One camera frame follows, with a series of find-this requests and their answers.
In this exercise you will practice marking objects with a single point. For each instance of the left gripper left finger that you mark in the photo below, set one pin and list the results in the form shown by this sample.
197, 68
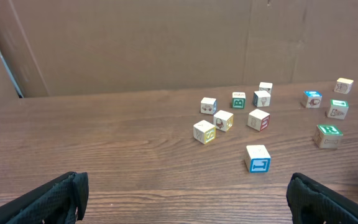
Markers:
62, 200

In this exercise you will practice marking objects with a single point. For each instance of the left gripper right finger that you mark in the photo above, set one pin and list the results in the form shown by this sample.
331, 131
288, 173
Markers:
312, 202

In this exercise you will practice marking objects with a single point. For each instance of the green R block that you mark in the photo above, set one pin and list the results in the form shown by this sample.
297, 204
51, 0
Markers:
327, 136

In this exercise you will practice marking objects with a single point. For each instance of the wooden block blue front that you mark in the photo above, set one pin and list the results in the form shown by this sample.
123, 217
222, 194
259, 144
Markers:
257, 159

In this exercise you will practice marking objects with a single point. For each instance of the wooden block red side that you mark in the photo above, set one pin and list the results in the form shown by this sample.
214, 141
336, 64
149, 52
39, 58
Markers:
258, 119

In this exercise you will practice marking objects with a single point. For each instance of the green L block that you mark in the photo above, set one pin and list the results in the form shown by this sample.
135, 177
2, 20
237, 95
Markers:
338, 109

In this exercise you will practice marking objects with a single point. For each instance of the plain wooden block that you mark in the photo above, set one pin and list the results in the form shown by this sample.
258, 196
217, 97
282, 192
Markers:
261, 98

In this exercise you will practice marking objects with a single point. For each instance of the yellow top block far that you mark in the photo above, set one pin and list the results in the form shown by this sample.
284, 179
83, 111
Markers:
343, 85

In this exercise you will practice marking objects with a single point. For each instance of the wooden block top blue side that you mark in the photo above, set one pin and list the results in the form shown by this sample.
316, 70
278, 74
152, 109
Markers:
265, 86

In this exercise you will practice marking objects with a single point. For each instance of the block with green B side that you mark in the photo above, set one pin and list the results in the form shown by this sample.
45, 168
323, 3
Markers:
238, 100

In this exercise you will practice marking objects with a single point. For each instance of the wooden block yellow S side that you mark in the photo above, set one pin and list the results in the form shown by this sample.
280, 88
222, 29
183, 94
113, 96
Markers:
204, 131

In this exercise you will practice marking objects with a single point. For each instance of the wooden block car picture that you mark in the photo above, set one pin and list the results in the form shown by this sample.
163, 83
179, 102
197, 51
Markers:
208, 105

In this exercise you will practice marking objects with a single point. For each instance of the cardboard backdrop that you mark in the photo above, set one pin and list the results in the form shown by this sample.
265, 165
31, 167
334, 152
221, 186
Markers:
56, 48

